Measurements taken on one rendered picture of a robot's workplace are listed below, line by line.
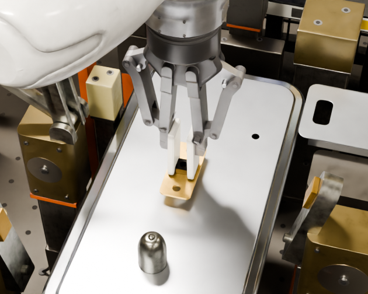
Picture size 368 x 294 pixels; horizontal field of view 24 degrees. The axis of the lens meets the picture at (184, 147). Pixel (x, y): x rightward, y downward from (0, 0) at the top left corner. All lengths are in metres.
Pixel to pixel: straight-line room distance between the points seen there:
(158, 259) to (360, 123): 0.34
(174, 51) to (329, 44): 0.36
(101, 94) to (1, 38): 0.45
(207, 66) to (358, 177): 0.29
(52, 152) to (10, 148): 0.47
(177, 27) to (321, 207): 0.24
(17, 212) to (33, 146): 0.38
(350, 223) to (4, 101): 0.81
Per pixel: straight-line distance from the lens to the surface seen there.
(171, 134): 0.96
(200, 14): 0.79
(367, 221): 0.95
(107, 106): 1.07
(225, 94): 0.89
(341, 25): 1.15
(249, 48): 1.19
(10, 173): 1.45
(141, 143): 1.07
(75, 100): 1.00
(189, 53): 0.83
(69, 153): 1.02
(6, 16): 0.61
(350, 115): 1.12
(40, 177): 1.07
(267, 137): 1.08
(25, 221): 1.38
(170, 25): 0.81
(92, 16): 0.63
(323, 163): 1.08
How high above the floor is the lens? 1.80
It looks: 49 degrees down
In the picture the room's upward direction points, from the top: straight up
